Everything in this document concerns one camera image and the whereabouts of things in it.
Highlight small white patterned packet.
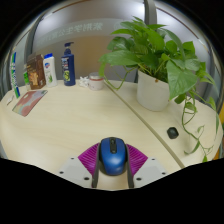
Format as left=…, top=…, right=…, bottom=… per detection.
left=6, top=94, right=15, bottom=106

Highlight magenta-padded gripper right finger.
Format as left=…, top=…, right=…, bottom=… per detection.
left=124, top=143, right=169, bottom=189

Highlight dark blue pump bottle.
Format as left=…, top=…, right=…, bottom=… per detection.
left=60, top=41, right=77, bottom=87

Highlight blue and black computer mouse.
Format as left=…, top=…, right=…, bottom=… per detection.
left=99, top=136, right=128, bottom=177

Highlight white bottle with blue cap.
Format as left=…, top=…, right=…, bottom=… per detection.
left=42, top=53, right=58, bottom=88

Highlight floral pastel mouse pad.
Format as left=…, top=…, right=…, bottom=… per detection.
left=11, top=89, right=49, bottom=118

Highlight brown snack box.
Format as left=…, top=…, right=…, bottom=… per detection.
left=26, top=54, right=47, bottom=91

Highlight green plant in white pot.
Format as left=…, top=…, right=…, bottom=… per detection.
left=98, top=16, right=221, bottom=163

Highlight clear bottle with green label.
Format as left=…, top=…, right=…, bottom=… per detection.
left=22, top=63, right=32, bottom=92

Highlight small crumpled white wrapper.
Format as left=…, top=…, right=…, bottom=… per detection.
left=78, top=76, right=90, bottom=88

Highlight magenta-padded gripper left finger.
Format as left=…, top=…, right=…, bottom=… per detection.
left=57, top=142, right=103, bottom=189

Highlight small white jar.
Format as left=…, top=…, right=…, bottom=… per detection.
left=87, top=72, right=105, bottom=92

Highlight small black hexagonal object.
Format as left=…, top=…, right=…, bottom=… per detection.
left=166, top=126, right=180, bottom=140

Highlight white green shuttlecock tube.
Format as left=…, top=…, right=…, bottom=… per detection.
left=9, top=50, right=22, bottom=100

